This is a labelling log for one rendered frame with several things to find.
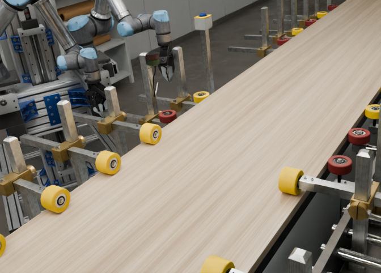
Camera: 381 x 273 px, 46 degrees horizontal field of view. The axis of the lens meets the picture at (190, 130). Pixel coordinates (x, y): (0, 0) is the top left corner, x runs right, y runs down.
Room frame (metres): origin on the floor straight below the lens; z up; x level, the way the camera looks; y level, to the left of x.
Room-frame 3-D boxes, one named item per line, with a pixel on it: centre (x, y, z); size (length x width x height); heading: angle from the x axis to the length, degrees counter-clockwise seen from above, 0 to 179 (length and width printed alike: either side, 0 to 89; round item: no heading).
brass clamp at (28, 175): (1.40, 0.63, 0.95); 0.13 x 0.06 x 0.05; 143
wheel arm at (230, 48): (3.02, -0.52, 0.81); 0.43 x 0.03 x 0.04; 53
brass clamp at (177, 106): (2.20, 0.03, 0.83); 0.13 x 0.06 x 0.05; 143
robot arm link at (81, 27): (2.55, 0.54, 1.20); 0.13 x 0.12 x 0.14; 136
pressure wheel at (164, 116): (1.92, 0.10, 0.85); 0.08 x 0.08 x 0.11
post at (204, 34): (2.43, -0.14, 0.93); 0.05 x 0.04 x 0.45; 143
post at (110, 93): (1.82, 0.32, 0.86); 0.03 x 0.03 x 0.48; 53
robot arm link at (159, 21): (2.29, 0.08, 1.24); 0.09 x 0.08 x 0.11; 46
